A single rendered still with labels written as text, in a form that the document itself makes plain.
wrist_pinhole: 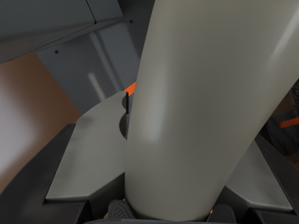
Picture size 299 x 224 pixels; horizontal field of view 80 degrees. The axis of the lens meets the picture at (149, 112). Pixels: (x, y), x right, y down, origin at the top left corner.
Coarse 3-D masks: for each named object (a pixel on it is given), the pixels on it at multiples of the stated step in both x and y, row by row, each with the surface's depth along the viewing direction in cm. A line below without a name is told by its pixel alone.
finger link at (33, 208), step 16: (64, 128) 8; (48, 144) 7; (64, 144) 7; (32, 160) 7; (48, 160) 7; (16, 176) 6; (32, 176) 6; (48, 176) 6; (16, 192) 5; (32, 192) 5; (0, 208) 5; (16, 208) 5; (32, 208) 5; (48, 208) 5; (64, 208) 5; (80, 208) 5
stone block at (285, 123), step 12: (288, 96) 44; (276, 108) 56; (288, 108) 47; (276, 120) 61; (288, 120) 51; (276, 132) 68; (288, 132) 55; (276, 144) 76; (288, 144) 61; (288, 156) 67
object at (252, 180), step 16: (256, 144) 8; (240, 160) 7; (256, 160) 7; (240, 176) 6; (256, 176) 6; (272, 176) 6; (224, 192) 6; (240, 192) 6; (256, 192) 6; (272, 192) 6; (240, 208) 6; (272, 208) 6; (288, 208) 5
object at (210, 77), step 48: (192, 0) 2; (240, 0) 2; (288, 0) 2; (144, 48) 4; (192, 48) 3; (240, 48) 2; (288, 48) 2; (144, 96) 4; (192, 96) 3; (240, 96) 3; (144, 144) 4; (192, 144) 3; (240, 144) 3; (144, 192) 4; (192, 192) 4
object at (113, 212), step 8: (120, 200) 5; (112, 208) 5; (120, 208) 5; (128, 208) 5; (216, 208) 5; (224, 208) 5; (112, 216) 5; (120, 216) 5; (128, 216) 5; (216, 216) 5; (224, 216) 5; (232, 216) 5
